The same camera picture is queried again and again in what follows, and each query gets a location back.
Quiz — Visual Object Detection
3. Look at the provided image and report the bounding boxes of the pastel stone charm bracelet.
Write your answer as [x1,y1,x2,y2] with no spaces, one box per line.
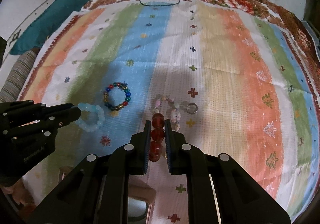
[151,96,182,132]

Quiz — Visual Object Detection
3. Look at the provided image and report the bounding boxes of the red bead bracelet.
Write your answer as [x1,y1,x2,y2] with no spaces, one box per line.
[149,112,166,163]

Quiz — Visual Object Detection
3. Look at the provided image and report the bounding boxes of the multicolour glass bead bracelet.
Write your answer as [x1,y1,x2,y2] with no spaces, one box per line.
[103,82,132,111]

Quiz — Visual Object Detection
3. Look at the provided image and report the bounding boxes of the silver ring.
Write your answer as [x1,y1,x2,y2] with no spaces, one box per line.
[186,103,199,115]

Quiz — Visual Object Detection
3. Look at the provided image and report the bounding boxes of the striped colourful cloth mat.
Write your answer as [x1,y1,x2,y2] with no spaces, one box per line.
[20,0,319,220]

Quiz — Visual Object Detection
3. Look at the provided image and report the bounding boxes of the teal pillow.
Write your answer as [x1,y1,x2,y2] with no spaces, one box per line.
[10,0,89,56]

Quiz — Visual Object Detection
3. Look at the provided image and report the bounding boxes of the grey striped bolster pillow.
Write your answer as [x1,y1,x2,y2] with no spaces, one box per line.
[1,47,40,103]

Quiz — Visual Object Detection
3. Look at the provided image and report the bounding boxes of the light blue bead bracelet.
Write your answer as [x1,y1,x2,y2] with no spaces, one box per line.
[75,103,106,133]

